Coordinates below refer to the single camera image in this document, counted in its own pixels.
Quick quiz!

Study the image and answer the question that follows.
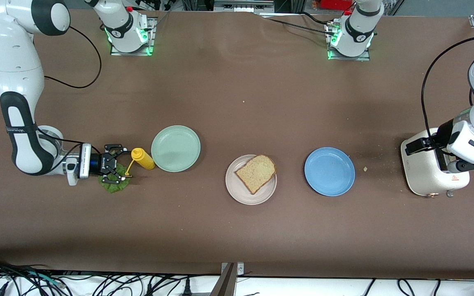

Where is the green lettuce leaf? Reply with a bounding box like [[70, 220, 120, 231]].
[[98, 164, 131, 194]]

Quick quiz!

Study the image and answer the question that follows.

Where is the yellow mustard squeeze bottle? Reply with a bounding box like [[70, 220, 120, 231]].
[[124, 148, 156, 176]]

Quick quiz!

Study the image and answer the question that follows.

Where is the mint green plate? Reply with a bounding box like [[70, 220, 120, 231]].
[[151, 125, 201, 173]]

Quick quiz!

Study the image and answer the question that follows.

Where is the blue plate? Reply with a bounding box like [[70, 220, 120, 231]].
[[304, 147, 356, 197]]

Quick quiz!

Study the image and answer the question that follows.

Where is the beige plate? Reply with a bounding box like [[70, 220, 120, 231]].
[[225, 155, 277, 206]]

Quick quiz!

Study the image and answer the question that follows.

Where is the white toaster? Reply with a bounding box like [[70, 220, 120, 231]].
[[400, 127, 471, 199]]

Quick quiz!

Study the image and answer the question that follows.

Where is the red box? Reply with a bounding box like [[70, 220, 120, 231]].
[[321, 0, 355, 9]]

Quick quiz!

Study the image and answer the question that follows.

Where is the grey metal equipment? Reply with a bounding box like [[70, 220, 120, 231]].
[[214, 0, 275, 13]]

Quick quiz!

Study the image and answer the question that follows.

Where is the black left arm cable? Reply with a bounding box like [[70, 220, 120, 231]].
[[421, 35, 474, 144]]

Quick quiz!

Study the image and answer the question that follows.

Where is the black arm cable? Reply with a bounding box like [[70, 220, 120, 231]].
[[421, 35, 474, 144], [35, 25, 102, 153]]

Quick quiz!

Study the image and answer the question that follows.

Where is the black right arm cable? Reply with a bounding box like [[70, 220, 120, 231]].
[[35, 25, 102, 153]]

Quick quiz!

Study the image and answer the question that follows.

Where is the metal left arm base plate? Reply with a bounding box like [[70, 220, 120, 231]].
[[327, 21, 371, 61]]

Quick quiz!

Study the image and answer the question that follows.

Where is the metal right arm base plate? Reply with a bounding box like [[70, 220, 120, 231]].
[[110, 16, 156, 56]]

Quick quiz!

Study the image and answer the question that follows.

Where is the teal cable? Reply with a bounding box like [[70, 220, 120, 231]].
[[25, 269, 63, 287]]

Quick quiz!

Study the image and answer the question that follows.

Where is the metal table edge bracket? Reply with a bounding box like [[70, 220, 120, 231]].
[[210, 262, 245, 296]]

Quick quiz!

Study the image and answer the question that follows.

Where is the black cable on table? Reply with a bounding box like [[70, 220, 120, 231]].
[[258, 12, 336, 35]]

